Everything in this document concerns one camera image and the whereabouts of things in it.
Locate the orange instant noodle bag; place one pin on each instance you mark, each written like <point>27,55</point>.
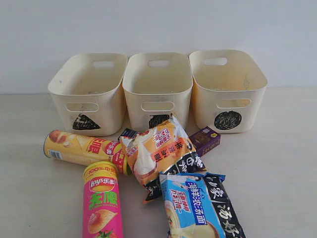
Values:
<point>162,149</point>

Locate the white and blue small box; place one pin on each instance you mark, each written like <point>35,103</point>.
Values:
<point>129,133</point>

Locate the purple small box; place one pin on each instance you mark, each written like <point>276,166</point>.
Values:
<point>205,140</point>

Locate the blue instant noodle bag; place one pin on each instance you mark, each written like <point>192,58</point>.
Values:
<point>197,206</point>

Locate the cream bin square mark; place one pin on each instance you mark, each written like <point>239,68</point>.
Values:
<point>157,85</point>

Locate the cream bin triangle mark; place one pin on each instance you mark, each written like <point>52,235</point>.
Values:
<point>88,94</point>

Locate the cream bin circle mark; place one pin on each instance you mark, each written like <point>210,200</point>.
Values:
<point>228,90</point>

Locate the yellow Lay's chips can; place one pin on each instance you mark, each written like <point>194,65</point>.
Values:
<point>85,150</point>

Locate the pink Lay's chips can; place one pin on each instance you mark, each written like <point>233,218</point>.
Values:
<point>101,203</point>

